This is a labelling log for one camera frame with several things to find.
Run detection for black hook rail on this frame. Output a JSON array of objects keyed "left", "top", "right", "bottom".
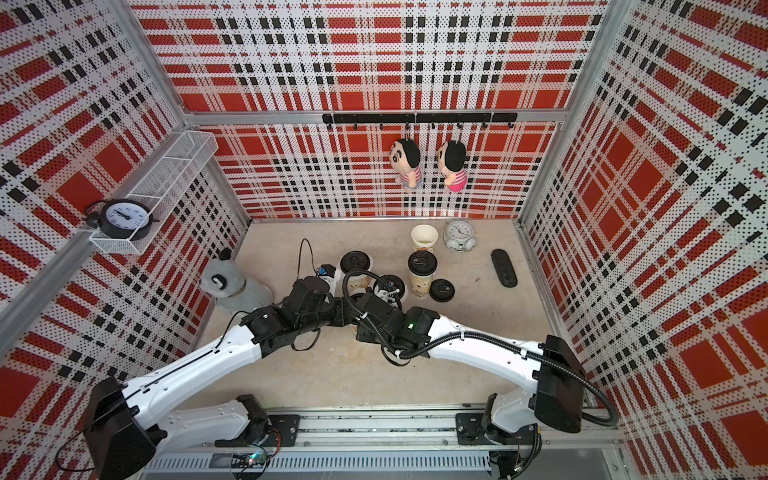
[{"left": 322, "top": 112, "right": 519, "bottom": 127}]

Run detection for black round alarm clock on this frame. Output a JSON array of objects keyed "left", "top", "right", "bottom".
[{"left": 84, "top": 199, "right": 158, "bottom": 241}]

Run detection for plush doll blue striped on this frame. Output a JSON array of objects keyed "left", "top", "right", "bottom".
[{"left": 388, "top": 139, "right": 422, "bottom": 189}]

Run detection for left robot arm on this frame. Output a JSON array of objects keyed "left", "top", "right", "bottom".
[{"left": 83, "top": 277, "right": 357, "bottom": 479}]

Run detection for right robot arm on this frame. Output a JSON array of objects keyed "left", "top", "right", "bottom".
[{"left": 349, "top": 293, "right": 619, "bottom": 435}]

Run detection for plush doll pink striped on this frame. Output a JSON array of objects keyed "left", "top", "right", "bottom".
[{"left": 437, "top": 140, "right": 468, "bottom": 193}]

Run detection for grey plush toy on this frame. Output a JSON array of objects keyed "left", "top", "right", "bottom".
[{"left": 200, "top": 248, "right": 274, "bottom": 313}]

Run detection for paper milk tea cup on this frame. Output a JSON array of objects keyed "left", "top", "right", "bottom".
[
  {"left": 410, "top": 274, "right": 433, "bottom": 298},
  {"left": 347, "top": 274, "right": 371, "bottom": 293}
]

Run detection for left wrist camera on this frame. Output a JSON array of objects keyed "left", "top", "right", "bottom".
[{"left": 316, "top": 264, "right": 338, "bottom": 295}]

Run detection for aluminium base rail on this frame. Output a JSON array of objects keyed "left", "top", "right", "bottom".
[{"left": 134, "top": 404, "right": 637, "bottom": 479}]

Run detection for black remote control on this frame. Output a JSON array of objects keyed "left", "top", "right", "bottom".
[{"left": 491, "top": 249, "right": 518, "bottom": 288}]

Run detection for black cup lid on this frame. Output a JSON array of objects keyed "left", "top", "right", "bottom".
[{"left": 339, "top": 250, "right": 372, "bottom": 275}]

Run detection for small white clock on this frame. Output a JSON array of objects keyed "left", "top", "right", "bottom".
[{"left": 443, "top": 220, "right": 477, "bottom": 252}]

